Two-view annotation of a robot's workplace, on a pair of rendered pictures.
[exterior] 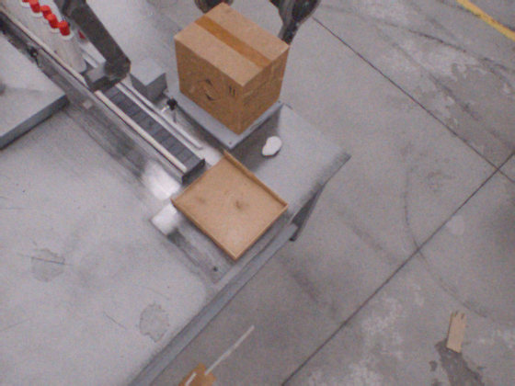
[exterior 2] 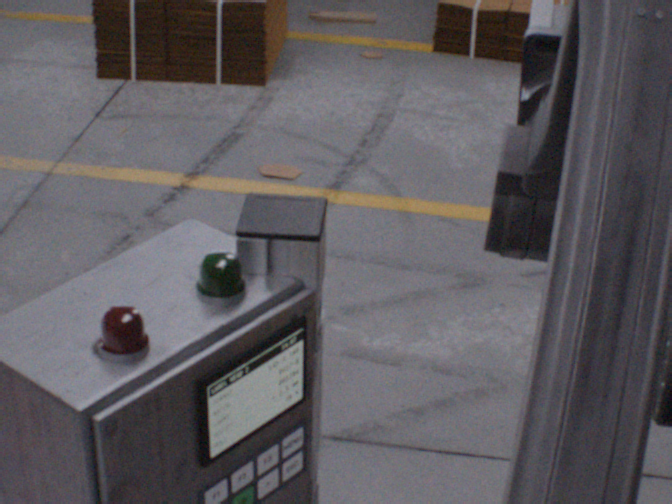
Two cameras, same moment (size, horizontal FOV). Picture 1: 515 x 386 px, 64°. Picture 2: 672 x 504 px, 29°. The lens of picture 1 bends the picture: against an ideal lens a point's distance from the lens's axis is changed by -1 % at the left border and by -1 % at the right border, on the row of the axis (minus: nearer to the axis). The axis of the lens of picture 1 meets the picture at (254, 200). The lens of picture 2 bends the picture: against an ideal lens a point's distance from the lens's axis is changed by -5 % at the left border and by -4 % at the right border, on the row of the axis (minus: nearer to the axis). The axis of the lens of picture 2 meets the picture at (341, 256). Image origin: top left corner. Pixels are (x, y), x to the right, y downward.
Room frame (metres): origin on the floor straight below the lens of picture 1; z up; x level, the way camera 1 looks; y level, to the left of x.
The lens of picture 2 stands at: (0.72, 1.16, 1.84)
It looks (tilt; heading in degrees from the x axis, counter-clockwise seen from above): 30 degrees down; 331
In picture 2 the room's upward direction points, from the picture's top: 2 degrees clockwise
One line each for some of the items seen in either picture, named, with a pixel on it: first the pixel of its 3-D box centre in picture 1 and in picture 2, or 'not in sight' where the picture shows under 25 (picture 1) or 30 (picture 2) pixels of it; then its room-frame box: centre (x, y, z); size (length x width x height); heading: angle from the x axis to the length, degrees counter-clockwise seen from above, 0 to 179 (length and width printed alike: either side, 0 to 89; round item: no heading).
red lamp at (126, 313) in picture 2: not in sight; (122, 328); (1.24, 0.99, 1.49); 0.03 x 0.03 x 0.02
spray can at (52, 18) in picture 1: (61, 40); not in sight; (1.05, 0.79, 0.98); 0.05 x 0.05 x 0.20
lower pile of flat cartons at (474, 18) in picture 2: not in sight; (523, 15); (4.66, -1.84, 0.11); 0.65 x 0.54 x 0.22; 48
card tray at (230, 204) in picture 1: (230, 202); not in sight; (0.60, 0.08, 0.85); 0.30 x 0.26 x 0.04; 57
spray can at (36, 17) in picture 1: (44, 25); not in sight; (1.10, 0.87, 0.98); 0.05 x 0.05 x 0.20
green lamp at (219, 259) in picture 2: not in sight; (220, 273); (1.26, 0.92, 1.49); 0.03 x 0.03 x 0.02
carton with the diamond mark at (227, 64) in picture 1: (231, 70); not in sight; (1.05, 0.17, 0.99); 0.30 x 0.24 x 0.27; 60
